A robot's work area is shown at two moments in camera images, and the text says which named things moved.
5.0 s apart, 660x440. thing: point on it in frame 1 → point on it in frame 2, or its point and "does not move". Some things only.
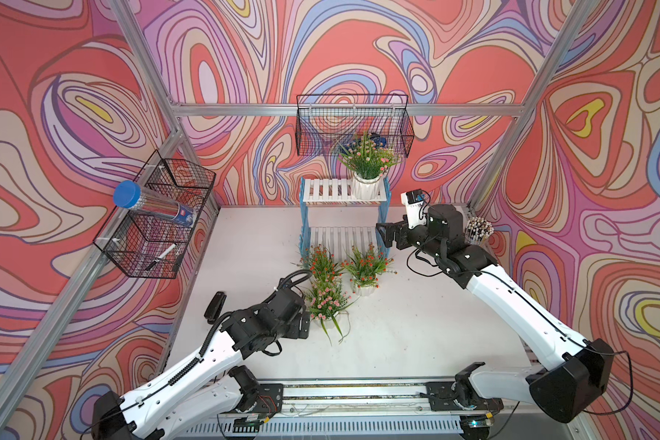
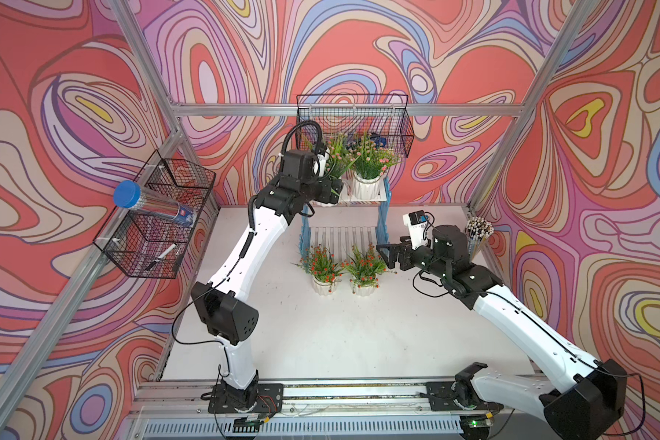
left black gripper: (297, 332) → (325, 195)
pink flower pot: (326, 299) → (342, 156)
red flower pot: (321, 263) does not move
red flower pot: (365, 266) does not move
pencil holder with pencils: (478, 229) does not move
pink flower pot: (367, 158) does not move
